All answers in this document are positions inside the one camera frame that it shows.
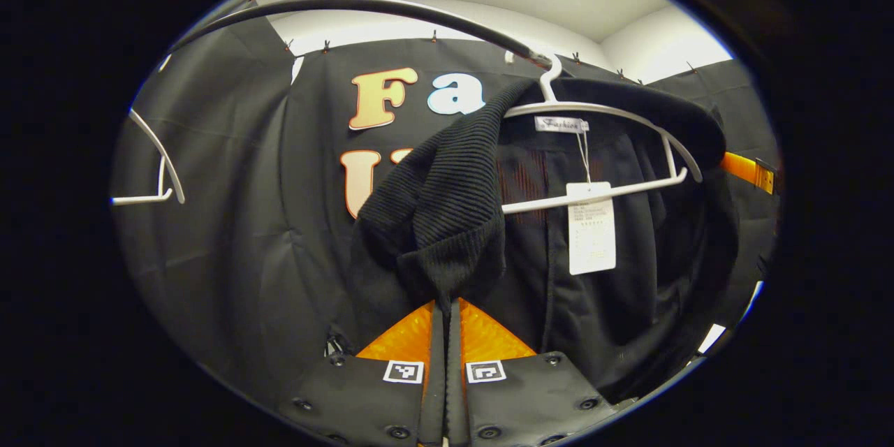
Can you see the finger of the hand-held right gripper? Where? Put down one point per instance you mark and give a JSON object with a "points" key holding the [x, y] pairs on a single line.
{"points": [[740, 166]]}

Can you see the white plastic clothes hanger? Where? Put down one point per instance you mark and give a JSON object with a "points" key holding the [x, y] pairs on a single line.
{"points": [[531, 204]]}

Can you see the white paper hang tag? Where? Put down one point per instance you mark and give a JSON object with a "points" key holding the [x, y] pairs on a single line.
{"points": [[590, 230]]}

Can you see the black backdrop cloth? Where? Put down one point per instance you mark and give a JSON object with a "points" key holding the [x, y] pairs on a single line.
{"points": [[244, 188]]}

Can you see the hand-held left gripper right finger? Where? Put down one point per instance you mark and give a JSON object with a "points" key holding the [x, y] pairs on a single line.
{"points": [[455, 391]]}

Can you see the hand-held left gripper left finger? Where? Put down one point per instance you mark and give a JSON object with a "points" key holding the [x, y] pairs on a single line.
{"points": [[436, 391]]}

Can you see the black clothes rack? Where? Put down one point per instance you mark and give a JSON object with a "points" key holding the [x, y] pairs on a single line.
{"points": [[363, 3]]}

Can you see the black knit garment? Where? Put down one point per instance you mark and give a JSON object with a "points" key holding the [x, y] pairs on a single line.
{"points": [[447, 188]]}

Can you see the white empty plastic hanger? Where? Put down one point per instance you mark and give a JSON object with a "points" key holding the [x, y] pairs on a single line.
{"points": [[162, 178]]}

